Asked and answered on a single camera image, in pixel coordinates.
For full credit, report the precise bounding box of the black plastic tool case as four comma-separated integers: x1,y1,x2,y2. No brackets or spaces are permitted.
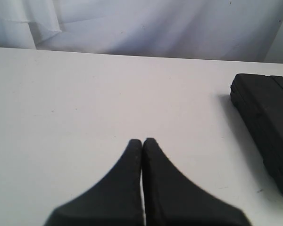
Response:
230,73,283,194

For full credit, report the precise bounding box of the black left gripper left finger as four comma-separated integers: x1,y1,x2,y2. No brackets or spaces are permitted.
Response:
46,139,142,226

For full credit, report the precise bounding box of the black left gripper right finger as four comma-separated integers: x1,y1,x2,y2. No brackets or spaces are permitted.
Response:
142,138,250,226

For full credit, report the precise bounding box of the white backdrop curtain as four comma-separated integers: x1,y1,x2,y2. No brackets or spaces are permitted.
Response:
0,0,283,63

